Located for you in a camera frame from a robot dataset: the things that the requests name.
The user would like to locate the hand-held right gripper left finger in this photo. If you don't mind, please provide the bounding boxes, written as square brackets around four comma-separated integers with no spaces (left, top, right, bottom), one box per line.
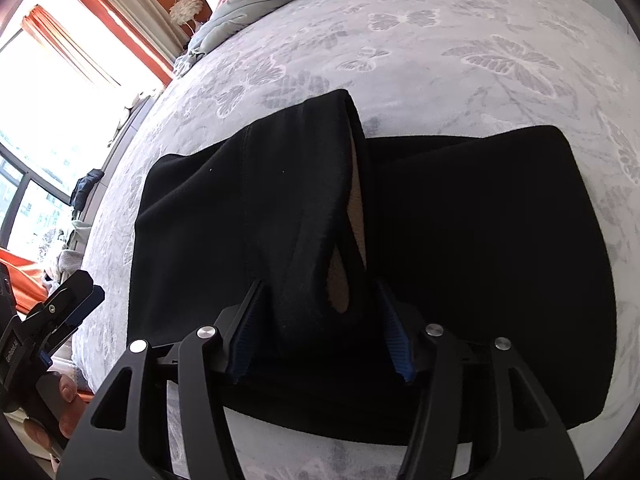
[56,280,266,480]

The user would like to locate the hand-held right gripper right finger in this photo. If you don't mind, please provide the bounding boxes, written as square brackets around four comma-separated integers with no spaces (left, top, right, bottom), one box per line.
[375,280,586,480]

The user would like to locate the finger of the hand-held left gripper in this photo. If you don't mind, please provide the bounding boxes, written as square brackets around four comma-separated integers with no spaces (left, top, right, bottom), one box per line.
[29,285,106,362]
[22,270,95,329]

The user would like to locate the black pants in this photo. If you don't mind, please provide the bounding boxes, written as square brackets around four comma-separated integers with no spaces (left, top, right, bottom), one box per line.
[126,88,617,448]

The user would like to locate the person's left hand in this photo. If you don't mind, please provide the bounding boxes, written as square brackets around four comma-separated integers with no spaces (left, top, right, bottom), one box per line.
[22,380,96,456]

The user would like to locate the grey white cloth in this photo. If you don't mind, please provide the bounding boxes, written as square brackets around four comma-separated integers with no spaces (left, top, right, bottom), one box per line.
[44,250,83,293]

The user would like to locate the orange cloth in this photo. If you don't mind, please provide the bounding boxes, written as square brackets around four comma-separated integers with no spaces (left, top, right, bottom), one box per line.
[0,246,51,313]

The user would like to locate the pale green cloth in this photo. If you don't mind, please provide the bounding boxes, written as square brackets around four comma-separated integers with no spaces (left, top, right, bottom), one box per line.
[62,217,92,253]

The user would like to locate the blue cloth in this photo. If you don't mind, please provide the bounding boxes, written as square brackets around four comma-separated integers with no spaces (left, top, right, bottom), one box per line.
[70,170,105,211]

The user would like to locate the white low cabinet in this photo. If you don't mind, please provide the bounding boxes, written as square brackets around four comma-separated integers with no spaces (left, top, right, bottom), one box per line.
[60,92,163,271]

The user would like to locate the large window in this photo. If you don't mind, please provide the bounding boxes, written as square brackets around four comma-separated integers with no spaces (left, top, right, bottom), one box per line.
[0,0,166,261]

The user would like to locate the orange curtain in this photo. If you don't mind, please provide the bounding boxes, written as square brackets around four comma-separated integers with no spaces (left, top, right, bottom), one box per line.
[50,0,176,86]
[22,5,121,88]

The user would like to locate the bed with butterfly bedspread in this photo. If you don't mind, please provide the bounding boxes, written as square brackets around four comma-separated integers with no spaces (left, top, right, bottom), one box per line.
[70,0,640,480]

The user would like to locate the white curtain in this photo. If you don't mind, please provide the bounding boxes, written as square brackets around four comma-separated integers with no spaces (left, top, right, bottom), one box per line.
[75,0,193,53]

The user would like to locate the white flower lamp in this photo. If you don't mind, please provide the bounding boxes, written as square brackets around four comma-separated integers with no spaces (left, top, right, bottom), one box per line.
[169,0,203,36]

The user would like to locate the grey duvet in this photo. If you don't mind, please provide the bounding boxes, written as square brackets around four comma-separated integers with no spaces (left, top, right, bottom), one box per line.
[172,0,543,78]

